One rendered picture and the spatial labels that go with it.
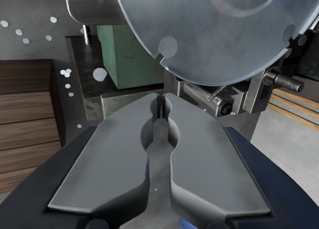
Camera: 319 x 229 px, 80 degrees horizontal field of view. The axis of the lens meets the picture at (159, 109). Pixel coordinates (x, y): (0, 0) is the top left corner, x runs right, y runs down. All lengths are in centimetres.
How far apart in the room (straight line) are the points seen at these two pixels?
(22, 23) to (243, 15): 86
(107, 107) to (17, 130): 43
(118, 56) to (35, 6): 67
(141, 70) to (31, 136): 50
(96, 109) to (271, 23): 31
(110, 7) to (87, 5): 2
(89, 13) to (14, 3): 80
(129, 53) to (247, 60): 18
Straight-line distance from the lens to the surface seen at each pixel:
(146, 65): 35
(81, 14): 18
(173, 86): 34
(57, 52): 99
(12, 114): 72
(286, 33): 32
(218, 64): 25
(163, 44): 20
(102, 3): 18
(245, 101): 40
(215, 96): 26
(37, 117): 71
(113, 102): 37
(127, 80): 35
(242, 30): 26
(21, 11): 97
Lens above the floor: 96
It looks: 51 degrees down
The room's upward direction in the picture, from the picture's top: 140 degrees clockwise
